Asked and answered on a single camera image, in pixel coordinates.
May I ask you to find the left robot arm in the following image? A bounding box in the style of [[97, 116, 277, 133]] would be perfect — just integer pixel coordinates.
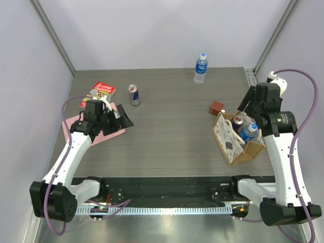
[[29, 100, 134, 223]]

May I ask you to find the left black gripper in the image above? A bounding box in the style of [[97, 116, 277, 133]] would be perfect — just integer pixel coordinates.
[[97, 105, 133, 136]]

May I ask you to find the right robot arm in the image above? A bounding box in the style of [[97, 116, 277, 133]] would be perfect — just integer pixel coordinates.
[[228, 78, 322, 226]]

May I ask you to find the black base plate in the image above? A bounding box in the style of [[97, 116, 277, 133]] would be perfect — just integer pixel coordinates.
[[70, 176, 276, 210]]

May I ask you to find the pink clipboard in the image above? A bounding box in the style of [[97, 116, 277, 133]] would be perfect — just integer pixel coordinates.
[[62, 107, 127, 147]]

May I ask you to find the red children's book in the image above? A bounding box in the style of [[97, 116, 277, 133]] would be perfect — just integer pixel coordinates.
[[79, 82, 116, 108]]

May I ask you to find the Pocari Sweat bottle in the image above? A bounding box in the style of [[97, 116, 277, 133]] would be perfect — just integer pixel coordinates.
[[193, 53, 208, 85], [238, 123, 259, 143]]

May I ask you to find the red cube power adapter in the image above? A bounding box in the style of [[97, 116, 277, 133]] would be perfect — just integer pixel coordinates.
[[209, 101, 225, 116]]

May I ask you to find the Red Bull can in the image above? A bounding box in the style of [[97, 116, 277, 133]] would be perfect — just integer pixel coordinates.
[[128, 85, 140, 106], [231, 114, 245, 132]]

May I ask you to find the cat print canvas bag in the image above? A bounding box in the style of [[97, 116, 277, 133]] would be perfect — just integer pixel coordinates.
[[212, 112, 266, 166]]

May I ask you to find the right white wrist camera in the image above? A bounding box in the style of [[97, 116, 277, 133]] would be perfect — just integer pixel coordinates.
[[266, 71, 288, 97]]

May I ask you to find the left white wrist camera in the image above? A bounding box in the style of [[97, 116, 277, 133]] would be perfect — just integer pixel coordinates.
[[102, 100, 112, 111]]

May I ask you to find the slotted cable duct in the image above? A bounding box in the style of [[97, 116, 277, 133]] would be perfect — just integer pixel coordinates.
[[75, 205, 232, 216]]

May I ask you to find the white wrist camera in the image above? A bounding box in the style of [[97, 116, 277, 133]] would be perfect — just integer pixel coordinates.
[[266, 71, 288, 97], [102, 100, 112, 111]]

